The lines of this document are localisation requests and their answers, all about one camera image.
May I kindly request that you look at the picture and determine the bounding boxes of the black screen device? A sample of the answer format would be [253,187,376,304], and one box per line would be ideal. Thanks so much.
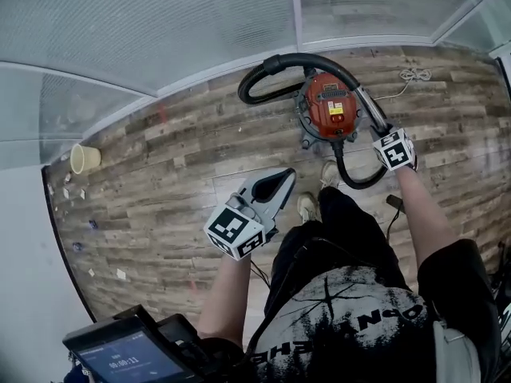
[62,304,196,383]

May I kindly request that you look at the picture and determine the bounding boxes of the red vacuum cleaner body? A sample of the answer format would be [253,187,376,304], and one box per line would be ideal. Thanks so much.
[294,72,366,149]

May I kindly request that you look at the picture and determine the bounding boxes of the person's right forearm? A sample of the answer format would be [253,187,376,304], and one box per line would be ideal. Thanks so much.
[394,165,458,267]

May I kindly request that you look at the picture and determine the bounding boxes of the scattered floor scraps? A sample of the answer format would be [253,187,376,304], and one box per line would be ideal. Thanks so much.
[47,172,129,282]

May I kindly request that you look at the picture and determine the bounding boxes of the white power cord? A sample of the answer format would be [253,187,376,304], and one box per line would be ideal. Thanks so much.
[373,67,433,101]

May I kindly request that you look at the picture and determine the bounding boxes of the beige paper cup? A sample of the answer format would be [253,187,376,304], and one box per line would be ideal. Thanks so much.
[69,143,102,175]

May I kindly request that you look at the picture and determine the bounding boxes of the person's left forearm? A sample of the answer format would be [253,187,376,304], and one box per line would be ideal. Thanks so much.
[197,253,255,349]

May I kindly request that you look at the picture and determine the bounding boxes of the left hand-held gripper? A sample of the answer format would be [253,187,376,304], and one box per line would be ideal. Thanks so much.
[203,168,297,261]

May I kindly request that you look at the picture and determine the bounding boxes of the grey shoulder strap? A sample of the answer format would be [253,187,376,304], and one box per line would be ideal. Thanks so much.
[433,319,486,383]

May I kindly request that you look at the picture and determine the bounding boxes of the black device mount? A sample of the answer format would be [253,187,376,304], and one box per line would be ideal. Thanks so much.
[157,313,248,383]

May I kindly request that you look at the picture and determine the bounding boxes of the black vacuum hose with wand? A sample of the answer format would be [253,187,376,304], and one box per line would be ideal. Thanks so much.
[238,53,390,190]

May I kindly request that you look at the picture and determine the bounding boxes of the person's beige shoe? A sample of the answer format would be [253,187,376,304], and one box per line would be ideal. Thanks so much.
[296,191,320,225]
[319,160,340,191]

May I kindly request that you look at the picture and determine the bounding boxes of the person's black white print shirt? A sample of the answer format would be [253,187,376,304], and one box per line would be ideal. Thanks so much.
[247,239,506,383]

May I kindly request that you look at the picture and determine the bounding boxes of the person's black shorts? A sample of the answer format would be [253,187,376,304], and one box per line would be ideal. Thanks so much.
[265,185,404,294]

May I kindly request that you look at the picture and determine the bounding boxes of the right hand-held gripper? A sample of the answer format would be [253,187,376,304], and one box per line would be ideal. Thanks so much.
[369,124,418,172]

